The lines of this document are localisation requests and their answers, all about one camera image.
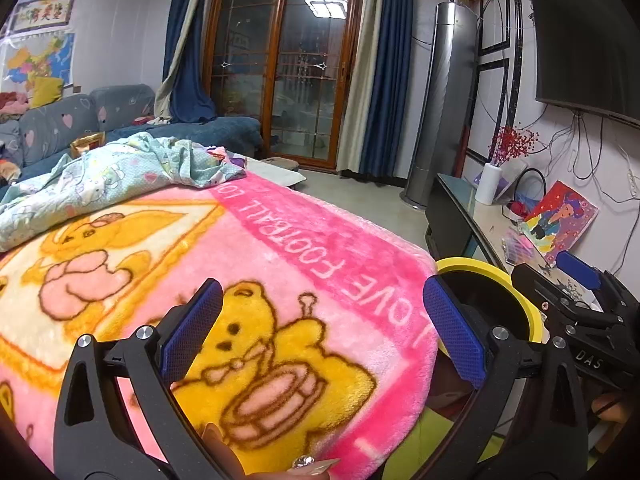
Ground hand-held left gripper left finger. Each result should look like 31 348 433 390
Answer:
54 278 236 480

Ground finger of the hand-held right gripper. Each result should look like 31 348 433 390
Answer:
511 262 621 328
556 251 640 313

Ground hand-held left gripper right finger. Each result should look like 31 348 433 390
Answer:
417 275 590 480

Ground yellow round bin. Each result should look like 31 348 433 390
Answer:
435 256 543 346

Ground person's right hand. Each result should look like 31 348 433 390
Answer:
590 391 633 423

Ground person's left hand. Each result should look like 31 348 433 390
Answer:
200 422 341 480

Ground colourful canvas painting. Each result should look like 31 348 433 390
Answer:
520 180 599 267

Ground pastel bead box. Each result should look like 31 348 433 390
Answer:
501 227 538 266

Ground dark television cabinet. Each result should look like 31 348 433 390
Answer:
425 172 640 311

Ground white vase red flowers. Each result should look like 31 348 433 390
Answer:
472 159 528 206

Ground white ribbed vase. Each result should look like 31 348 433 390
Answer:
475 162 502 206

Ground green cushion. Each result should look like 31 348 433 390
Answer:
380 400 511 480

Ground pink printed blanket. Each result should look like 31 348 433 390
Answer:
0 175 441 476

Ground light blue printed quilt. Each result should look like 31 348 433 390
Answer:
0 131 248 253

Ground white coffee table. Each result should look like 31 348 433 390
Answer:
245 156 307 188

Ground blue heart print sofa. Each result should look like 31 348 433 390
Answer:
0 84 263 186

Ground gold snack bag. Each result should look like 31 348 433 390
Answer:
70 131 106 157

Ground grey tower air conditioner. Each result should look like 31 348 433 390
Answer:
400 0 478 209

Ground beige curtain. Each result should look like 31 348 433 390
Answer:
152 0 221 121
336 0 385 173

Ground blue curtain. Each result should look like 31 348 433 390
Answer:
357 0 413 181
162 0 217 123

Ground wooden glass sliding door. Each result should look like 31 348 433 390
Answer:
202 0 366 168

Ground yellow pillow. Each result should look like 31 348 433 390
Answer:
31 76 65 108

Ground pink red clothes pile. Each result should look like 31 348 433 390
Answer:
0 91 31 120

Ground country map poster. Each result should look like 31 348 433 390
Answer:
2 34 76 92

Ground framed calligraphy picture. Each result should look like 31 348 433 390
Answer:
11 0 76 36

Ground basket with black handle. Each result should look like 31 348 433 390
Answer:
505 167 546 221

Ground black wall cable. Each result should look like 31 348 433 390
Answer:
545 110 640 206

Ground black wall frame trim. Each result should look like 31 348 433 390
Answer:
465 0 526 161

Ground black wall television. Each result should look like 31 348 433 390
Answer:
527 0 640 126

